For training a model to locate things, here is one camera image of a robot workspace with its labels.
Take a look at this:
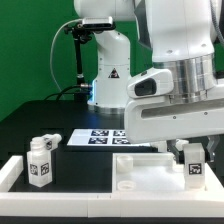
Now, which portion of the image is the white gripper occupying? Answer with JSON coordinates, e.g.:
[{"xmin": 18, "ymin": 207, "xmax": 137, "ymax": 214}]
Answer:
[{"xmin": 124, "ymin": 97, "xmax": 224, "ymax": 164}]

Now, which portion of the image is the white square tabletop panel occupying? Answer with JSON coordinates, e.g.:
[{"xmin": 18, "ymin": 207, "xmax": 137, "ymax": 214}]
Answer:
[{"xmin": 112, "ymin": 153, "xmax": 223, "ymax": 192}]

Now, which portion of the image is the black camera stand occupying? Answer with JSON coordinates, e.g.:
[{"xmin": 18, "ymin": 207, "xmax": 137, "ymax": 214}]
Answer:
[{"xmin": 64, "ymin": 24, "xmax": 92, "ymax": 102}]

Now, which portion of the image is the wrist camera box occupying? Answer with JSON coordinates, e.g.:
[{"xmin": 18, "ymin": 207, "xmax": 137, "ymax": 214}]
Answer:
[{"xmin": 127, "ymin": 68, "xmax": 174, "ymax": 99}]

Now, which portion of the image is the white marker base plate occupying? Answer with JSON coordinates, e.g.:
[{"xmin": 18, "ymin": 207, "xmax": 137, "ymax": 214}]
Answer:
[{"xmin": 66, "ymin": 129, "xmax": 152, "ymax": 148}]

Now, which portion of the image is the grey camera on stand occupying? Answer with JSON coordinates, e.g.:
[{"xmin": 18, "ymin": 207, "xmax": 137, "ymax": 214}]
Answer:
[{"xmin": 82, "ymin": 16, "xmax": 113, "ymax": 30}]

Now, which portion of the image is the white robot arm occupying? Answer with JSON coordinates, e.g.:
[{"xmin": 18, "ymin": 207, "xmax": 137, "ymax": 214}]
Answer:
[{"xmin": 74, "ymin": 0, "xmax": 224, "ymax": 160}]

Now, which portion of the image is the white U-shaped obstacle fence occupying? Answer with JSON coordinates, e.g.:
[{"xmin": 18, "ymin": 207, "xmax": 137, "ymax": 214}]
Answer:
[{"xmin": 0, "ymin": 156, "xmax": 224, "ymax": 218}]

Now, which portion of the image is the white camera cable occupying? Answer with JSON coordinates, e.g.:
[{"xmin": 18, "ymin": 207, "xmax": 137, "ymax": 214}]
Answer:
[{"xmin": 49, "ymin": 18, "xmax": 84, "ymax": 94}]

